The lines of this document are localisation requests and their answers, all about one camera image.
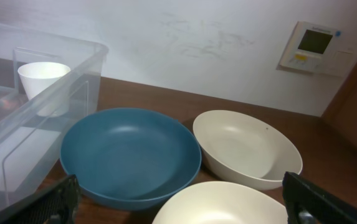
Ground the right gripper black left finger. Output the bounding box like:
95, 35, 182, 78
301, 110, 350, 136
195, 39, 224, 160
0, 175, 81, 224

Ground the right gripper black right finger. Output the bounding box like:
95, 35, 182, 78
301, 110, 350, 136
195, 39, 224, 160
282, 172, 357, 224

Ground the clear plastic storage container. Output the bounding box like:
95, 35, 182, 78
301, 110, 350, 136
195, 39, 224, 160
0, 24, 108, 211

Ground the blue shallow bowl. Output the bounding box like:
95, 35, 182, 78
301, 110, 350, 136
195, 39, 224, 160
60, 108, 202, 211

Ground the far cream bowl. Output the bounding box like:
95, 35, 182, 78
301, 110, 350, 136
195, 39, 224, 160
193, 110, 303, 190

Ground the cream bowl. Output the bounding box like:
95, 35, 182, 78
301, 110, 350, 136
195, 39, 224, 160
153, 181, 288, 224
193, 110, 303, 190

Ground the near cream bowl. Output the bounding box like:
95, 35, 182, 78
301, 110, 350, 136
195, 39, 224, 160
153, 181, 288, 224

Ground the white wall control panel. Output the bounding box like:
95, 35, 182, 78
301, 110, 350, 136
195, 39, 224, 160
278, 21, 357, 77

